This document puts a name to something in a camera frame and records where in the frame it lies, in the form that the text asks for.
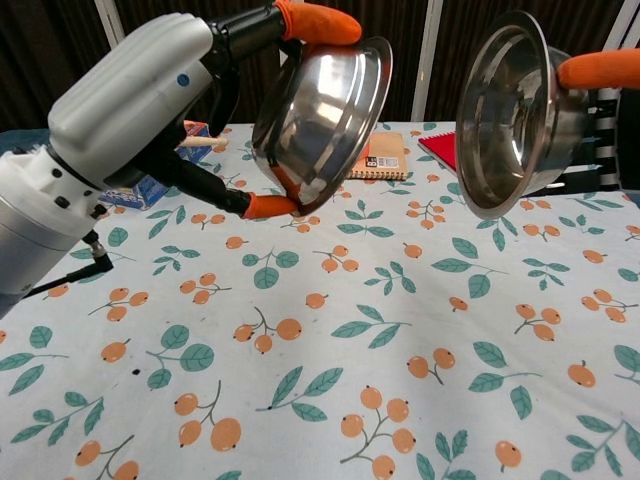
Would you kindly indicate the blue orange cardboard box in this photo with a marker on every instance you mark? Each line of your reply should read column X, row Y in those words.
column 145, row 192

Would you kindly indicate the red spiral notebook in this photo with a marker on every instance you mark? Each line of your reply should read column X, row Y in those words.
column 442, row 150

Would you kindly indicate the teal table cover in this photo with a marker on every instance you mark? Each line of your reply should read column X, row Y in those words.
column 20, row 140

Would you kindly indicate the metal bowl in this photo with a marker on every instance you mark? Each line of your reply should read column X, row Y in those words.
column 320, row 125
column 505, row 120

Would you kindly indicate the kraft spiral notebook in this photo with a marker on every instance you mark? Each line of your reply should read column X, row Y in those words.
column 385, row 155

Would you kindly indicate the wooden rolling pin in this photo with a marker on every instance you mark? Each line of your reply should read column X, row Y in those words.
column 205, row 142

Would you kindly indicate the floral fruit print tablecloth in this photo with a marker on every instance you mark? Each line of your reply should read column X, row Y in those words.
column 350, row 280

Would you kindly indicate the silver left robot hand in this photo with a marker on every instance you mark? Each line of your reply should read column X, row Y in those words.
column 130, row 95

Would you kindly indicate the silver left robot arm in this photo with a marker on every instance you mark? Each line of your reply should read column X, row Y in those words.
column 35, row 225

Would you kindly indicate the dark pleated curtain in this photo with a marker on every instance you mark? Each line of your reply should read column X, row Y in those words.
column 50, row 50

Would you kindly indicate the white frame post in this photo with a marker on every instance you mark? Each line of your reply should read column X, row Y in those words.
column 627, row 20
column 107, row 20
column 427, row 60

